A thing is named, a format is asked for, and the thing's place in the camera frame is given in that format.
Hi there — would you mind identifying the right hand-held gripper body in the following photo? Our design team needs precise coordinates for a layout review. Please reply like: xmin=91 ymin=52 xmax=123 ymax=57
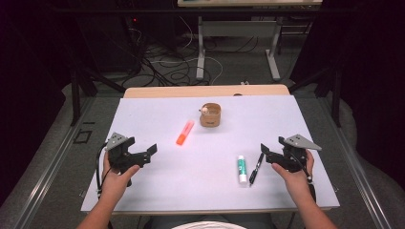
xmin=280 ymin=134 xmax=323 ymax=174

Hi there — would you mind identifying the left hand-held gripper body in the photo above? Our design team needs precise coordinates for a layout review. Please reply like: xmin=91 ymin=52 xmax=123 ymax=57
xmin=104 ymin=132 xmax=142 ymax=175

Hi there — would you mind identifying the black pen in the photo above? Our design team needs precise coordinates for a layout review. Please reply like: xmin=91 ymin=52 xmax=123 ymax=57
xmin=248 ymin=152 xmax=265 ymax=188

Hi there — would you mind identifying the white and green glue stick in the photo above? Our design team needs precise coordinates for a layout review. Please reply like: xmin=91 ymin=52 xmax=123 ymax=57
xmin=237 ymin=155 xmax=248 ymax=184

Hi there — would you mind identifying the orange highlighter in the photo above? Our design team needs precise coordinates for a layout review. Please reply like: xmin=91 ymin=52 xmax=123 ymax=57
xmin=175 ymin=119 xmax=196 ymax=147

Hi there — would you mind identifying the brown round pen holder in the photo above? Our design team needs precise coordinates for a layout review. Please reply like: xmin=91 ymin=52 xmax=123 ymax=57
xmin=199 ymin=102 xmax=223 ymax=128

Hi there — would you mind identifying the person's right hand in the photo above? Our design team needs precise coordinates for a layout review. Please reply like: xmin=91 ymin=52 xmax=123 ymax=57
xmin=271 ymin=150 xmax=315 ymax=204

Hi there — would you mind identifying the person's left hand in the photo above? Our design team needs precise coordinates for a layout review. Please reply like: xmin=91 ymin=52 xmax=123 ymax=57
xmin=100 ymin=152 xmax=141 ymax=202

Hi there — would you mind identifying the white table mat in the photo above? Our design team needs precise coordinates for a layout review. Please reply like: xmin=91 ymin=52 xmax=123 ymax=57
xmin=80 ymin=94 xmax=340 ymax=213

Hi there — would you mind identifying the black metal stand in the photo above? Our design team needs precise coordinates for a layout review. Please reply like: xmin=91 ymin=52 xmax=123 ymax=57
xmin=70 ymin=66 xmax=127 ymax=127
xmin=288 ymin=65 xmax=343 ymax=128

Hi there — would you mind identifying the person's white shirt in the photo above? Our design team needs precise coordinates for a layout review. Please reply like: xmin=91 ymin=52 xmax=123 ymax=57
xmin=171 ymin=220 xmax=247 ymax=229

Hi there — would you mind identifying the dark equipment case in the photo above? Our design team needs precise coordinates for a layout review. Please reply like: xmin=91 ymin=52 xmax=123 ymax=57
xmin=75 ymin=12 xmax=144 ymax=74

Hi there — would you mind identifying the white desk with metal legs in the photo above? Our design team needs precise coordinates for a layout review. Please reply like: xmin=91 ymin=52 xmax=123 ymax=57
xmin=177 ymin=0 xmax=323 ymax=81

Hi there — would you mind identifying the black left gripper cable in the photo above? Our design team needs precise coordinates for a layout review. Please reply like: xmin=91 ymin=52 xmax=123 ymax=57
xmin=96 ymin=142 xmax=112 ymax=198

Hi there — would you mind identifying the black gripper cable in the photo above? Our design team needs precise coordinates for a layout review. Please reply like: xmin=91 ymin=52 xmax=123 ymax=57
xmin=299 ymin=152 xmax=318 ymax=203
xmin=96 ymin=142 xmax=112 ymax=198

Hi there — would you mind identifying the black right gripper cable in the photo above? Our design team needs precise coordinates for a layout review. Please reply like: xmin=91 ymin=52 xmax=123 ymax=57
xmin=299 ymin=152 xmax=318 ymax=203

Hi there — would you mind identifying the metal floor rail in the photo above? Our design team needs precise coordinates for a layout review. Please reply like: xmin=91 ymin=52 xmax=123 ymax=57
xmin=319 ymin=96 xmax=394 ymax=229
xmin=12 ymin=96 xmax=94 ymax=229

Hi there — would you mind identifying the tangle of black floor cables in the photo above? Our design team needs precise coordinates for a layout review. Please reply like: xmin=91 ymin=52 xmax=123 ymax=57
xmin=127 ymin=18 xmax=259 ymax=88

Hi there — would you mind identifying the white floor cable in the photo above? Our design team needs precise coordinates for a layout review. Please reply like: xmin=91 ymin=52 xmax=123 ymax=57
xmin=149 ymin=15 xmax=224 ymax=86

